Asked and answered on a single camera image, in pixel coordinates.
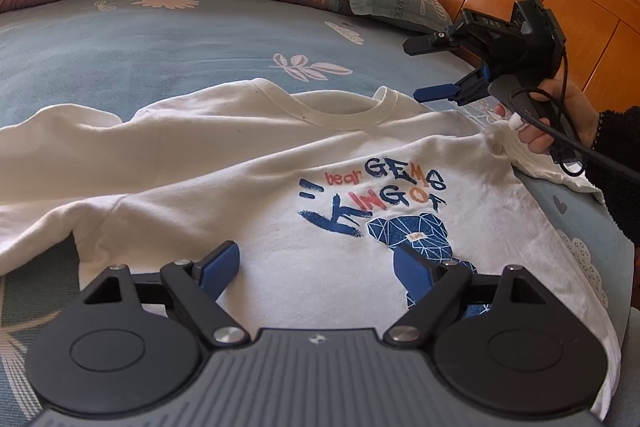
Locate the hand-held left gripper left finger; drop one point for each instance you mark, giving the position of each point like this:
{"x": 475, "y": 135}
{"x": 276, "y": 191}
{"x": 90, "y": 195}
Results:
{"x": 220, "y": 267}

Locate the person's right hand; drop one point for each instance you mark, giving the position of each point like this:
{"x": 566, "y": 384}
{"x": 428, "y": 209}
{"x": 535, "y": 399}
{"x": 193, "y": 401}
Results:
{"x": 575, "y": 107}

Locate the blue floral bed sheet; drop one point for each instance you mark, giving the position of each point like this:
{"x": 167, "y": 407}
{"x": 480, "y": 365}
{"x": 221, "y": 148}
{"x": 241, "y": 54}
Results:
{"x": 150, "y": 52}

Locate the person's right forearm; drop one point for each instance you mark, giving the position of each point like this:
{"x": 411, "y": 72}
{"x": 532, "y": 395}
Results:
{"x": 620, "y": 167}

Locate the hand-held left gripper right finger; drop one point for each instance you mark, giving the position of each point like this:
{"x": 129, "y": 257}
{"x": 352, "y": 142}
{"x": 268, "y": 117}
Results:
{"x": 415, "y": 272}

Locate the white printed sweatshirt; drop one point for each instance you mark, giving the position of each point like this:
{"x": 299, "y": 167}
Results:
{"x": 250, "y": 187}

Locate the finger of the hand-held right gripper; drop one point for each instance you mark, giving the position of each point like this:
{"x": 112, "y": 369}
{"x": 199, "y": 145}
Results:
{"x": 435, "y": 93}
{"x": 430, "y": 43}

